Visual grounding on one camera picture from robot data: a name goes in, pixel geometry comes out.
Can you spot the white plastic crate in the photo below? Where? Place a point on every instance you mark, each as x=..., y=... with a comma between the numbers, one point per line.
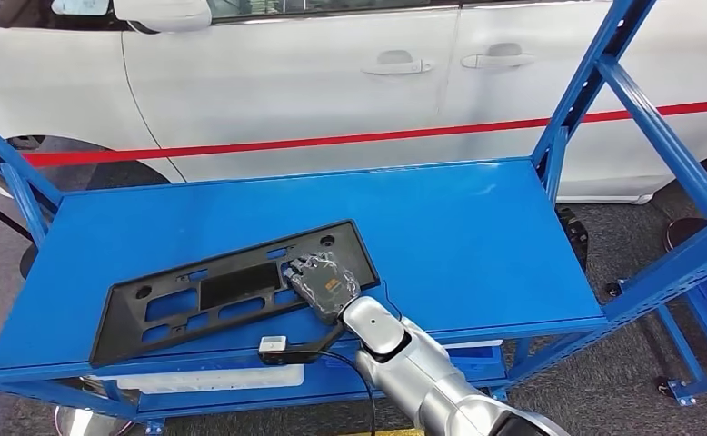
x=209, y=379
x=474, y=344

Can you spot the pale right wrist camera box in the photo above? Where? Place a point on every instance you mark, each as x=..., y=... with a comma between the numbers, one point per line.
x=272, y=345

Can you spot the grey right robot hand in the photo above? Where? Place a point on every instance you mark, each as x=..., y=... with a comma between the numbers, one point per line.
x=323, y=286

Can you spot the chrome base barrier stanchion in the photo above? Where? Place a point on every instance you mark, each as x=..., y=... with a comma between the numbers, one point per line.
x=88, y=422

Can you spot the black floor block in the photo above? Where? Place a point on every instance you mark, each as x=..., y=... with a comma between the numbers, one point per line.
x=573, y=234

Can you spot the red barrier belt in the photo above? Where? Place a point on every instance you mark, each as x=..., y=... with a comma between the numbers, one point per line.
x=329, y=139

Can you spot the blue steel shelf rack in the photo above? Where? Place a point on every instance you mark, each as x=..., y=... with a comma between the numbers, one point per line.
x=389, y=240

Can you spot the black plastic bracket panel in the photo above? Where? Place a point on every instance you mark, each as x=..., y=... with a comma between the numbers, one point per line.
x=149, y=325

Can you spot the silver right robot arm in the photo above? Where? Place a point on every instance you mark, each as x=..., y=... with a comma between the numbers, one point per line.
x=426, y=373

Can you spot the white car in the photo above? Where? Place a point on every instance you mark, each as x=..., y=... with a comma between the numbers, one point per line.
x=269, y=90

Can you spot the thin black barrier stanchion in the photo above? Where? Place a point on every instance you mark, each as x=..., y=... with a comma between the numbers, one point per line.
x=28, y=262

